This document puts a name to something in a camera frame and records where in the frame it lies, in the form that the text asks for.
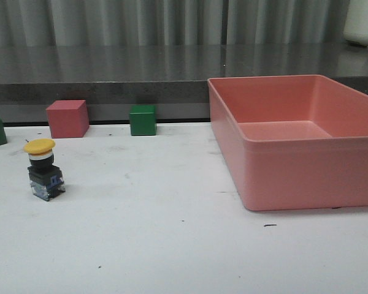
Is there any yellow push button switch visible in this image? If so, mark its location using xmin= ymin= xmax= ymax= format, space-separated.
xmin=24 ymin=138 xmax=66 ymax=202

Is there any green cube right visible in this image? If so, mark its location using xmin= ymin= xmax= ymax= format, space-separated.
xmin=129 ymin=105 xmax=156 ymax=136

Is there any pink plastic bin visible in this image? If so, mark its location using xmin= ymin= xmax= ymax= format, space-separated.
xmin=208 ymin=75 xmax=368 ymax=211

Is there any pink cube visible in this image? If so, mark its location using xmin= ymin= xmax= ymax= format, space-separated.
xmin=46 ymin=100 xmax=90 ymax=138

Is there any grey stone counter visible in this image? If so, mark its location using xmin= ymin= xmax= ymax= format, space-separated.
xmin=0 ymin=43 xmax=368 ymax=125

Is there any white appliance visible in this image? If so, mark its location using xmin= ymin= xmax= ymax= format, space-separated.
xmin=343 ymin=0 xmax=368 ymax=47

